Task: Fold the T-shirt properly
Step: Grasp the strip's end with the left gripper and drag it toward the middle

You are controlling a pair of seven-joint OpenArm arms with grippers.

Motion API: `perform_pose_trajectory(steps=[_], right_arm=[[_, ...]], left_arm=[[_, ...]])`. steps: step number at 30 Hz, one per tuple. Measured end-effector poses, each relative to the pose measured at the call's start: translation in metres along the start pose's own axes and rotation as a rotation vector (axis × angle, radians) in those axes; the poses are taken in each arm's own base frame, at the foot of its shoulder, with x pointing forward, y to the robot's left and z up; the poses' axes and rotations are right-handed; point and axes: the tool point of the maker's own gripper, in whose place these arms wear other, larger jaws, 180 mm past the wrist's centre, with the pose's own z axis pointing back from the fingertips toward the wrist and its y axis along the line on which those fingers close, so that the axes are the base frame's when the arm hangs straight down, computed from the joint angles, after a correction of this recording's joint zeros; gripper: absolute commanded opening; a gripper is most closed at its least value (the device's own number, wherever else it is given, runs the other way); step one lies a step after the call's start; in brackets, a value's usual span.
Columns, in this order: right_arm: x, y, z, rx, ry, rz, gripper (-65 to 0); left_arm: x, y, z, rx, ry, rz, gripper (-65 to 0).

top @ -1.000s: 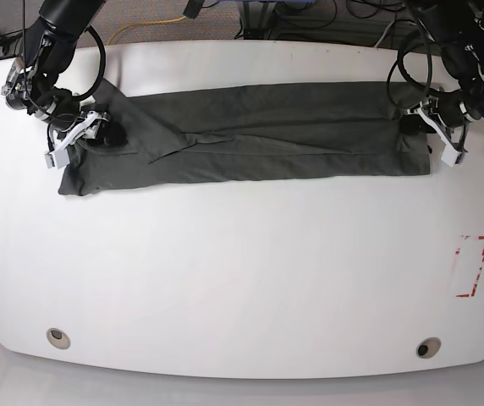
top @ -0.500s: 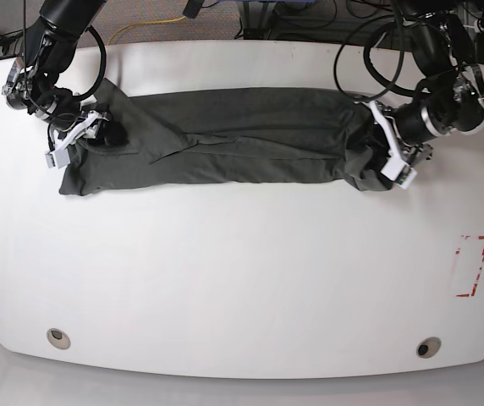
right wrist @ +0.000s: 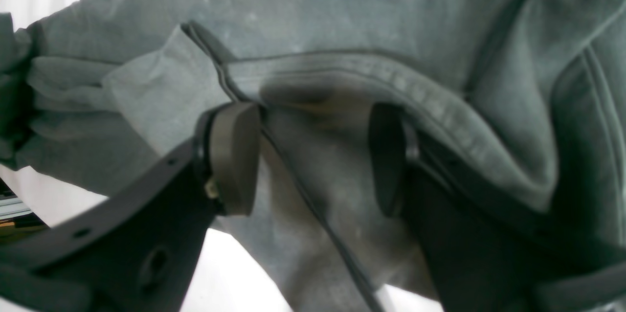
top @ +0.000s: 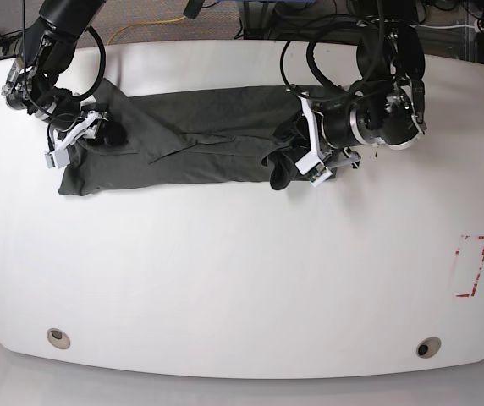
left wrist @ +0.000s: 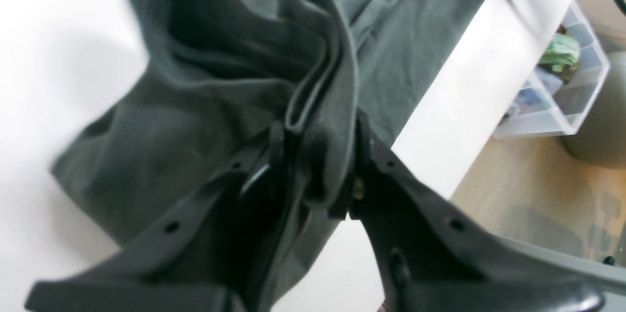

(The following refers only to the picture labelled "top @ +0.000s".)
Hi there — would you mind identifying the red tape rectangle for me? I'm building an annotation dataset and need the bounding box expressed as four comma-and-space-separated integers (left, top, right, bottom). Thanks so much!
451, 235, 484, 299

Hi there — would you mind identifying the table grommet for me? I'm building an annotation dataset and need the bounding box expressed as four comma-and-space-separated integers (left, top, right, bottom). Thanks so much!
47, 328, 71, 350
415, 337, 442, 359

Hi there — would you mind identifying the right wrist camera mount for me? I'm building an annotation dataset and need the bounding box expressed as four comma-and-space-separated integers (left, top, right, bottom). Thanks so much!
45, 110, 109, 169

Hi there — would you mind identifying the left table grommet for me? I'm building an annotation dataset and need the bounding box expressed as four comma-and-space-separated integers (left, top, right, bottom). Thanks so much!
47, 328, 71, 350

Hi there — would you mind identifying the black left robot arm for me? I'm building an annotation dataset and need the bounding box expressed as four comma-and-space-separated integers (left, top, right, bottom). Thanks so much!
306, 19, 426, 150

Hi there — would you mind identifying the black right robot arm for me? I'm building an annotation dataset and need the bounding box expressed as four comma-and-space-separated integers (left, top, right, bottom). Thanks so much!
2, 0, 107, 132

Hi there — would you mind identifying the right table grommet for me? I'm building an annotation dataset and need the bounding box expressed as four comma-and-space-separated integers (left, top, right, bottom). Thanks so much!
415, 337, 442, 359

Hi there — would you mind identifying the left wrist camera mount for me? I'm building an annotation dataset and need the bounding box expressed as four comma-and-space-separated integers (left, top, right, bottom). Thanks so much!
280, 87, 361, 187

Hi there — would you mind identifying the yellow cable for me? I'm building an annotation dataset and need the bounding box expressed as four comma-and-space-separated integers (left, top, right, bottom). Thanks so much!
108, 15, 186, 46

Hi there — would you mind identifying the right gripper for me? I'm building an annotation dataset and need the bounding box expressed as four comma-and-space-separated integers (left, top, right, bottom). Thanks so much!
2, 58, 94, 132

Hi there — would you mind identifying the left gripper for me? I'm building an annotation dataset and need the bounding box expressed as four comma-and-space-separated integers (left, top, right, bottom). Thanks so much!
310, 78, 426, 151

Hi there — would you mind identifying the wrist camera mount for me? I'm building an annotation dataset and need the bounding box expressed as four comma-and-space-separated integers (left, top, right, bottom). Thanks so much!
280, 87, 361, 187
45, 110, 109, 169

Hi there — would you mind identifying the dark grey T-shirt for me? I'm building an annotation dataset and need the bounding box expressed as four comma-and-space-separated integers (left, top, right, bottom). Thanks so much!
58, 80, 310, 196

